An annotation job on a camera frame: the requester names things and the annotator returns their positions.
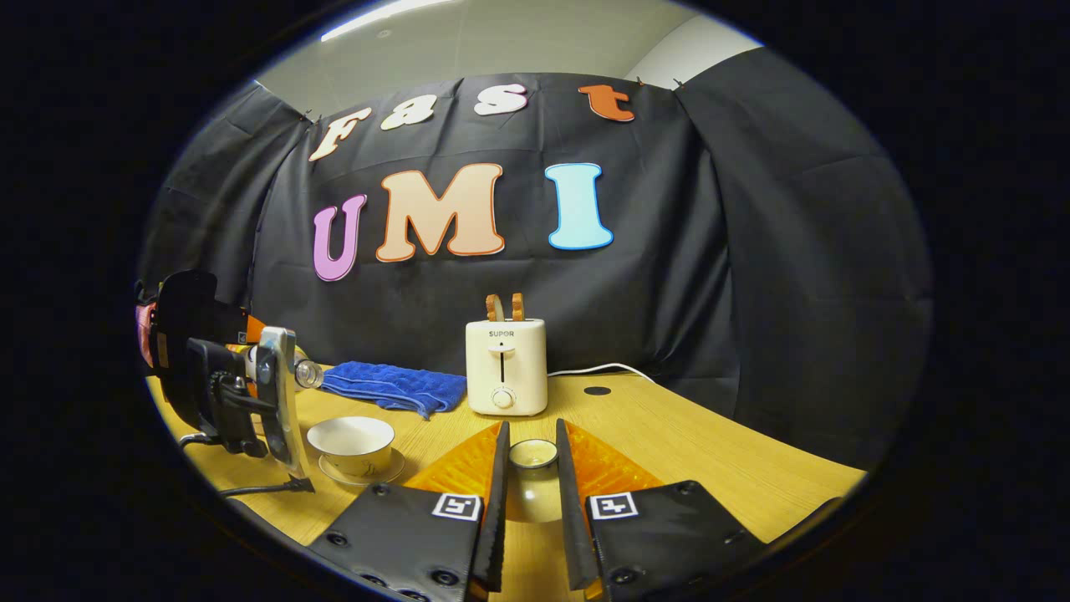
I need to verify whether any white power cable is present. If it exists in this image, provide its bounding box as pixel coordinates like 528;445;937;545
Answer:
548;363;657;384

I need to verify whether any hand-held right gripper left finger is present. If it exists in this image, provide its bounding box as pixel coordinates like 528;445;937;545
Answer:
305;421;512;602

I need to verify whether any white porcelain teacup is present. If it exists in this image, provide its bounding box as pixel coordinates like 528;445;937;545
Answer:
307;416;396;477

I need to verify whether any clear plastic water bottle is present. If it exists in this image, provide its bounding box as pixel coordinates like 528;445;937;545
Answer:
226;343;324;394

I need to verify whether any black backdrop cloth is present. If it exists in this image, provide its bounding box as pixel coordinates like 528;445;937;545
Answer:
138;46;933;469

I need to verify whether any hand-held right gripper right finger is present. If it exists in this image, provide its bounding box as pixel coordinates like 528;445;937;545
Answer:
554;418;770;602

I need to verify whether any white toaster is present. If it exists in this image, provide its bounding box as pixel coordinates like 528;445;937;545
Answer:
466;319;548;417

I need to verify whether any white teacup lid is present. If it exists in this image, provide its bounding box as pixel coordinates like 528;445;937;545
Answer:
506;438;563;523

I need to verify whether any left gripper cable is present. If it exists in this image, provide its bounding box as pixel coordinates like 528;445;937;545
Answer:
178;433;317;499

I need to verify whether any blue towel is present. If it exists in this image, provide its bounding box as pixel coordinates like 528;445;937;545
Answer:
320;361;468;420

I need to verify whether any white saucer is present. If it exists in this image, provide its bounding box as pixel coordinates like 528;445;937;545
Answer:
318;449;406;487

